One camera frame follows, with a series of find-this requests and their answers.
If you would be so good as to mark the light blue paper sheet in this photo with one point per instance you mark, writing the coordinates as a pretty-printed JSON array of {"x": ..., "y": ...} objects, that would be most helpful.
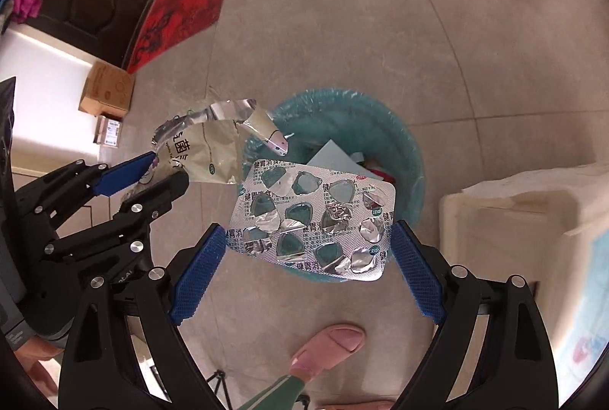
[{"x": 333, "y": 155}]

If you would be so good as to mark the green trouser leg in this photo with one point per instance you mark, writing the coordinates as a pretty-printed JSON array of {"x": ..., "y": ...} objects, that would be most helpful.
[{"x": 276, "y": 393}]

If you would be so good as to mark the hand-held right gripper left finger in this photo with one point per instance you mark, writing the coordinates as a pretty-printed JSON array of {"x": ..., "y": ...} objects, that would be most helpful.
[{"x": 197, "y": 277}]

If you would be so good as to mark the pink slipper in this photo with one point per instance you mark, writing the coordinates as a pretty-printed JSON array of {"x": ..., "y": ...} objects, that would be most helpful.
[{"x": 328, "y": 348}]

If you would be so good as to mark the triangular-cell blister pack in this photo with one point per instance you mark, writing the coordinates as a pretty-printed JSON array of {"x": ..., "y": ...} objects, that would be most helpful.
[{"x": 309, "y": 220}]

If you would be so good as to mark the torn foil sachet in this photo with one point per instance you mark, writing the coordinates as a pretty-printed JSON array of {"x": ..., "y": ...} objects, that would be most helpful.
[{"x": 214, "y": 143}]

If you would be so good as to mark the brown cardboard box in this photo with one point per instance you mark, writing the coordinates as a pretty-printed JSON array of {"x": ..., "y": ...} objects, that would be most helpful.
[{"x": 107, "y": 86}]

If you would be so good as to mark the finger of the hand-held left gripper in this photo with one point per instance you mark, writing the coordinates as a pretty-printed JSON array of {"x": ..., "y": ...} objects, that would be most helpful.
[
  {"x": 123, "y": 174},
  {"x": 157, "y": 198}
]

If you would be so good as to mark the small labelled box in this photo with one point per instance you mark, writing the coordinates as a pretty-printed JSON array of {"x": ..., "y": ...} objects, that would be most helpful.
[{"x": 109, "y": 132}]

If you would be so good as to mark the magenta cloth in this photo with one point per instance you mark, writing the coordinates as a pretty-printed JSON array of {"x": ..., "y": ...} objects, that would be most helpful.
[{"x": 26, "y": 6}]

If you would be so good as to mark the person's left hand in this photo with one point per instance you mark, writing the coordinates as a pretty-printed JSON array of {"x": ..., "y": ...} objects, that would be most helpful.
[{"x": 38, "y": 360}]

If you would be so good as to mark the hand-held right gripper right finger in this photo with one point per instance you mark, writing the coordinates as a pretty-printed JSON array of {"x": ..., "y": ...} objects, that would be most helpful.
[{"x": 416, "y": 272}]

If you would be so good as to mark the black tripod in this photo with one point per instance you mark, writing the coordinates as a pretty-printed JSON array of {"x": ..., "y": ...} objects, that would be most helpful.
[{"x": 218, "y": 379}]

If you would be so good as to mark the teal trash bin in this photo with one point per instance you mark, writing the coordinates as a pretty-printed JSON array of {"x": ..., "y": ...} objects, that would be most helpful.
[{"x": 380, "y": 129}]

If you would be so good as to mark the red crumpled wrapper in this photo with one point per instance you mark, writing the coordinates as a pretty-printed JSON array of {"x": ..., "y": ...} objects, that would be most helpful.
[{"x": 378, "y": 170}]

